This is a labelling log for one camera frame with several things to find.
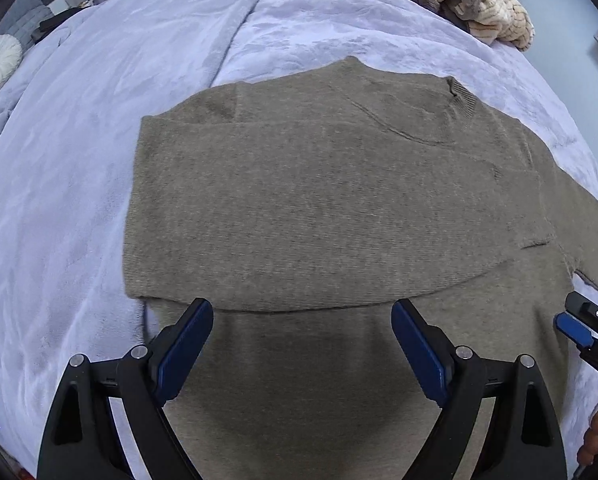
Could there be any olive knit sweater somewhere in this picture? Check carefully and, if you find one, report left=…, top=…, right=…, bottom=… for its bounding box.
left=123, top=58, right=598, bottom=479

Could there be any lavender plush bed blanket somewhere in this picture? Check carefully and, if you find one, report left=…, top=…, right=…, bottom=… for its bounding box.
left=0, top=0, right=598, bottom=469

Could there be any grey quilted headboard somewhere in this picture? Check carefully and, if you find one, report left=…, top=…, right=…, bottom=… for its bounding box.
left=0, top=0, right=54, bottom=50

